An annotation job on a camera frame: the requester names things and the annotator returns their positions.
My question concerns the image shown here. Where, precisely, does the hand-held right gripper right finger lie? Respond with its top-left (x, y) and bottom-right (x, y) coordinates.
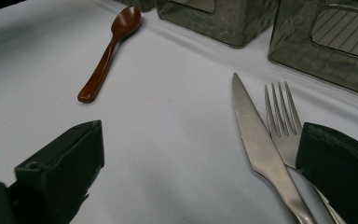
top-left (295, 121), bottom-right (358, 224)

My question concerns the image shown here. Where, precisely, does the steel fork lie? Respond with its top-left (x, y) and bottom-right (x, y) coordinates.
top-left (264, 80), bottom-right (348, 224)

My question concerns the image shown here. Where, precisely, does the steel table knife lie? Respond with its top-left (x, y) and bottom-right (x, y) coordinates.
top-left (231, 72), bottom-right (320, 224)

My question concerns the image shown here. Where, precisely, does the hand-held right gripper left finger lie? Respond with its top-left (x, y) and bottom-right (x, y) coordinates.
top-left (13, 119), bottom-right (105, 224)

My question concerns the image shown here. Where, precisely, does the brown wooden spoon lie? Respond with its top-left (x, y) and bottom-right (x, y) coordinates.
top-left (76, 5), bottom-right (143, 104)

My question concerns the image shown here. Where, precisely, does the translucent grey plastic container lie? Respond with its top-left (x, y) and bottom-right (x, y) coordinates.
top-left (155, 0), bottom-right (281, 49)
top-left (268, 0), bottom-right (358, 101)

